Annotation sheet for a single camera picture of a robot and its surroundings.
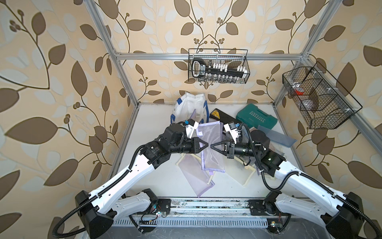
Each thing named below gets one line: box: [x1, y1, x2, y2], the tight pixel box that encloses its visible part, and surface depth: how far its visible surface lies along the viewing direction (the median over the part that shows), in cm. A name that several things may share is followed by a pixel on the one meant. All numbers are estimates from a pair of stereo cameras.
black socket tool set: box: [191, 58, 249, 83], surface depth 86 cm
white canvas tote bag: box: [170, 92, 210, 123], surface depth 99 cm
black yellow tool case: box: [209, 108, 240, 125], surface depth 114 cm
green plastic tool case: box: [235, 103, 278, 128], surface depth 108 cm
